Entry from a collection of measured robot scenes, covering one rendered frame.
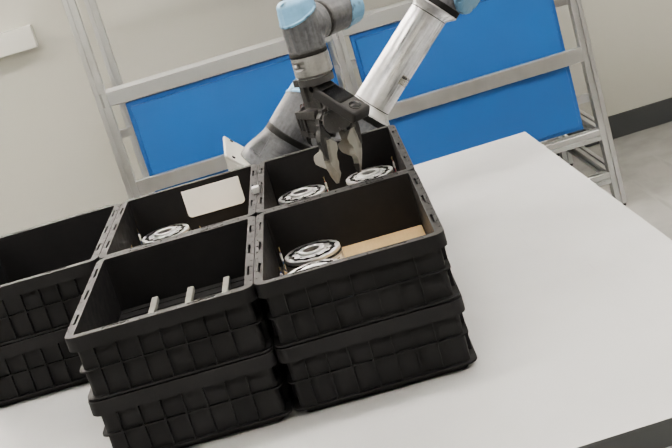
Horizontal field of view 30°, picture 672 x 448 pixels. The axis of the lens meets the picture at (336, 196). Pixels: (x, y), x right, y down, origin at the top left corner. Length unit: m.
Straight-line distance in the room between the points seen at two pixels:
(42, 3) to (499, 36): 1.87
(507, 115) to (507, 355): 2.55
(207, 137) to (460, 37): 0.94
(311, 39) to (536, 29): 2.14
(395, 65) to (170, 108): 1.70
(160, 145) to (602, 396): 2.78
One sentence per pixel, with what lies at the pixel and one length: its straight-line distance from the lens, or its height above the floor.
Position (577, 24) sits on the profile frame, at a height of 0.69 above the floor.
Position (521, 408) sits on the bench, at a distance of 1.82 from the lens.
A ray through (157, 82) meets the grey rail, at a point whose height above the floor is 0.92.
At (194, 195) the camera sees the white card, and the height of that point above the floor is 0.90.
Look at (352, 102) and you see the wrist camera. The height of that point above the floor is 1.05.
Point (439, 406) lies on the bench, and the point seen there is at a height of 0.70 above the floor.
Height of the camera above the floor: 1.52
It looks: 15 degrees down
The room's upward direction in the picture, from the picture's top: 16 degrees counter-clockwise
